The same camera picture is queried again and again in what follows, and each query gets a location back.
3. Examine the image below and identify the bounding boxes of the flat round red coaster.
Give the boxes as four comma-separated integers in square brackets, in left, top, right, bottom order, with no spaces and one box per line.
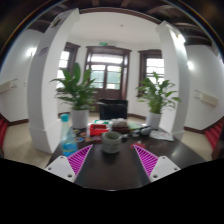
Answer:
[133,142,147,150]

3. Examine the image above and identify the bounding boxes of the broad-leaf plant in white pot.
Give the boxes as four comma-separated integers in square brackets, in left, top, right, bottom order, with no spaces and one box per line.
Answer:
[135,71,183,129]
[49,62,101,130]

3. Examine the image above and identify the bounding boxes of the grey round microphone heads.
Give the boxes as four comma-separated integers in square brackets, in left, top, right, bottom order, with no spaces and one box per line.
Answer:
[139,125,153,136]

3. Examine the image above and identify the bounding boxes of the red carpeted staircase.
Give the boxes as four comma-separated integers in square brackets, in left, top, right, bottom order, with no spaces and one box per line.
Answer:
[0,118,8,151]
[204,121,224,151]

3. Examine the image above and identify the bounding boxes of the black chair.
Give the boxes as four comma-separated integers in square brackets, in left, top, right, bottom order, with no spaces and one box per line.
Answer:
[98,98,129,121]

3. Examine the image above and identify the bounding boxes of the red plastic box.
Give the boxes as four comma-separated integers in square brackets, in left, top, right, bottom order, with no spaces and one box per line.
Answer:
[89,123,110,137]

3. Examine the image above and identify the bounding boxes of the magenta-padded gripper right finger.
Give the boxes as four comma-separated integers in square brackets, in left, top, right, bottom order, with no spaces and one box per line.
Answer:
[132,143,182,183]

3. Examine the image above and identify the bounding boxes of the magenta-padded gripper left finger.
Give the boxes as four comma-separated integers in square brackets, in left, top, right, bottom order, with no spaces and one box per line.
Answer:
[44,143,95,184]

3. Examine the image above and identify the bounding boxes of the clear blue-capped water bottle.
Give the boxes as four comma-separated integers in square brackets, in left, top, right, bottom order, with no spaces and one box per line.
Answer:
[59,113,79,158]

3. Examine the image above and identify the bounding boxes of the dark-framed window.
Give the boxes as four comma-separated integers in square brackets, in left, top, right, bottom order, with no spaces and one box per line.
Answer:
[56,42,81,91]
[137,49,166,98]

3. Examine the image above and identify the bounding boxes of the white wall-mounted unit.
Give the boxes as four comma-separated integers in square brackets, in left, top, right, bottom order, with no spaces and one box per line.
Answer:
[0,78,18,94]
[194,89,219,107]

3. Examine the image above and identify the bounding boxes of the dark wooden glazed door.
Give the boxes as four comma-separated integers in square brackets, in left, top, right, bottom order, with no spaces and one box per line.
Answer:
[83,45,132,101]

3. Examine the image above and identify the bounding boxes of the grey-green ceramic mug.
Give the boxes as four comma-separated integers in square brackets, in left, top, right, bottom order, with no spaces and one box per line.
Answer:
[100,131,123,155]

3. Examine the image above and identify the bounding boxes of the brown box of white packets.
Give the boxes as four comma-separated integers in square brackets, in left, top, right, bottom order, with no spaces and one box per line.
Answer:
[111,118,131,134]

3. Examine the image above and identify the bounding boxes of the green and white box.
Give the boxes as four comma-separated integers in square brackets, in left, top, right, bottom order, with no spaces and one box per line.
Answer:
[93,119,113,126]

